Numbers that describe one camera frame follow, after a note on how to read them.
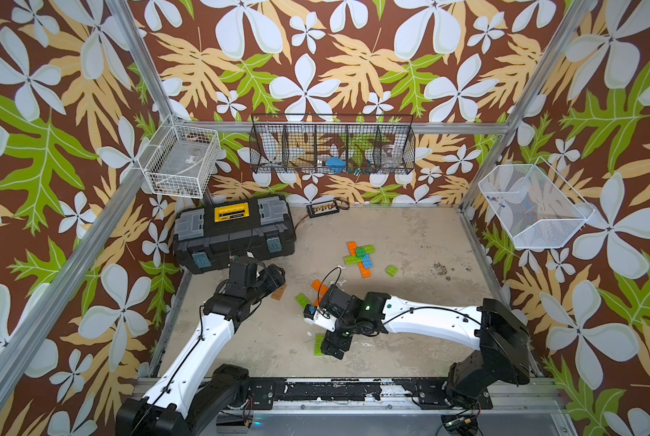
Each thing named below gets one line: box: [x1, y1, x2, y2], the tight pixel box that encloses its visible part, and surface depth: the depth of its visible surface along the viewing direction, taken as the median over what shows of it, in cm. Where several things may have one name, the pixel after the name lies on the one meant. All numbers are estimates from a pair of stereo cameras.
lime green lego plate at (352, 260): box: [344, 255, 363, 266], surface depth 103 cm
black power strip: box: [305, 199, 340, 218], surface depth 121 cm
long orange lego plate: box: [347, 241, 372, 279], surface depth 102 cm
